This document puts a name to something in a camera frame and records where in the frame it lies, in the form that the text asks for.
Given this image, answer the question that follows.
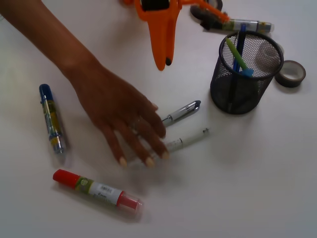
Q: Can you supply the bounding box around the bare human forearm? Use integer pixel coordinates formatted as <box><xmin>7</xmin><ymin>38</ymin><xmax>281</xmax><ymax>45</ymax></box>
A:
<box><xmin>0</xmin><ymin>0</ymin><xmax>100</xmax><ymax>80</ymax></box>

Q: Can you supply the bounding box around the white dotted pen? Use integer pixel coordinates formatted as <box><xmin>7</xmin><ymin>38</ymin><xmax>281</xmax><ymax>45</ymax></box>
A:
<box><xmin>128</xmin><ymin>127</ymin><xmax>211</xmax><ymax>166</ymax></box>

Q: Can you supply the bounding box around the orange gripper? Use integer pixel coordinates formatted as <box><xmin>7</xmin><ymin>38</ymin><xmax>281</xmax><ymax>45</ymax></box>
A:
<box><xmin>123</xmin><ymin>0</ymin><xmax>230</xmax><ymax>71</ymax></box>

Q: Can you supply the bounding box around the green mechanical pencil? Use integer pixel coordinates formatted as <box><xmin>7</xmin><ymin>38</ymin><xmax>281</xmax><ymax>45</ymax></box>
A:
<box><xmin>225</xmin><ymin>37</ymin><xmax>248</xmax><ymax>70</ymax></box>

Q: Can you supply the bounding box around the black whiteboard marker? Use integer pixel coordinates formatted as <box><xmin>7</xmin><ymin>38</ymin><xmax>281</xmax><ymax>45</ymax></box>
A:
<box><xmin>204</xmin><ymin>18</ymin><xmax>275</xmax><ymax>33</ymax></box>

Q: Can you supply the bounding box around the blue black ballpoint pen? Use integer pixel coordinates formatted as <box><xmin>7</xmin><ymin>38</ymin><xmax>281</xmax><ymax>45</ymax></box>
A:
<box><xmin>228</xmin><ymin>23</ymin><xmax>246</xmax><ymax>110</ymax></box>

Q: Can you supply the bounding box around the brown tape roll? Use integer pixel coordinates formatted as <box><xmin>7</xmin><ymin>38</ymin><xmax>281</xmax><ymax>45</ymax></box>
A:
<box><xmin>274</xmin><ymin>60</ymin><xmax>306</xmax><ymax>88</ymax></box>

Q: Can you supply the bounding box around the black mesh pen holder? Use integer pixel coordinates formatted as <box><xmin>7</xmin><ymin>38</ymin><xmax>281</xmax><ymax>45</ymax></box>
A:
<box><xmin>210</xmin><ymin>31</ymin><xmax>284</xmax><ymax>115</ymax></box>

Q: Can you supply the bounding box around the bare human hand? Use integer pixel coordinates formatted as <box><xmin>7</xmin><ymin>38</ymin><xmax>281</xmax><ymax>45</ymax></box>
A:
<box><xmin>66</xmin><ymin>64</ymin><xmax>169</xmax><ymax>167</ymax></box>

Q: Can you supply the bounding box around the black tape roll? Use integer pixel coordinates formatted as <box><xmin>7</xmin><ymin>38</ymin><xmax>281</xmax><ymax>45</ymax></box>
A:
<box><xmin>190</xmin><ymin>0</ymin><xmax>223</xmax><ymax>26</ymax></box>

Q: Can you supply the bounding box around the silver white capped pen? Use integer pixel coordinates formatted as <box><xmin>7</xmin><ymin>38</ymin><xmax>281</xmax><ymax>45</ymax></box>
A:
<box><xmin>162</xmin><ymin>100</ymin><xmax>201</xmax><ymax>127</ymax></box>

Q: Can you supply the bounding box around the blue whiteboard marker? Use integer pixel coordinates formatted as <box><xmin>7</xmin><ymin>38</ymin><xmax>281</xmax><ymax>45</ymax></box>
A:
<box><xmin>39</xmin><ymin>84</ymin><xmax>65</xmax><ymax>155</ymax></box>

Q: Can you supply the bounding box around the red whiteboard marker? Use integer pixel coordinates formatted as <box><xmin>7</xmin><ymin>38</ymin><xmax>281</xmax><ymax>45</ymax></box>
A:
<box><xmin>53</xmin><ymin>169</ymin><xmax>143</xmax><ymax>216</ymax></box>

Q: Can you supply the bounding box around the light blue capped pen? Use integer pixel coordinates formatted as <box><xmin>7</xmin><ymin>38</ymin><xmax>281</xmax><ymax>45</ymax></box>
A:
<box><xmin>241</xmin><ymin>68</ymin><xmax>254</xmax><ymax>77</ymax></box>

